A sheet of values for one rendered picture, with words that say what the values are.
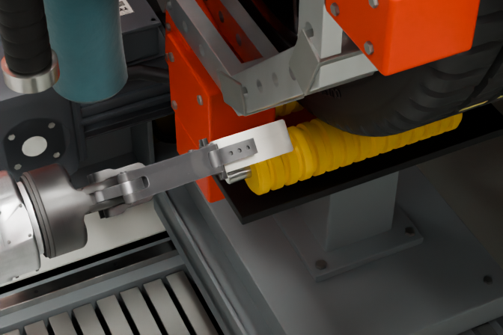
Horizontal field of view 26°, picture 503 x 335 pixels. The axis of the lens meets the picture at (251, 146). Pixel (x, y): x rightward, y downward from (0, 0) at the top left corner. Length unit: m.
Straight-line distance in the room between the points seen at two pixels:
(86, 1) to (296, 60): 0.34
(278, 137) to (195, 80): 0.21
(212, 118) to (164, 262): 0.52
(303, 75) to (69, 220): 0.22
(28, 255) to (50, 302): 0.72
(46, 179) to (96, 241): 0.76
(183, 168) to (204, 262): 0.60
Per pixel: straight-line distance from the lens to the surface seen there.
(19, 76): 0.86
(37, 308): 1.60
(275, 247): 1.44
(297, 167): 1.12
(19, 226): 0.88
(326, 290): 1.39
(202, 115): 1.16
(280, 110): 1.23
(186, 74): 1.17
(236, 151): 0.94
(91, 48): 1.21
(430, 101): 0.91
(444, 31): 0.77
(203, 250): 1.54
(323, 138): 1.13
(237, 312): 1.47
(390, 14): 0.73
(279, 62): 0.94
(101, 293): 1.61
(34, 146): 1.46
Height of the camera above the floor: 1.30
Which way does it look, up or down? 43 degrees down
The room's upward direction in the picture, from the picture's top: straight up
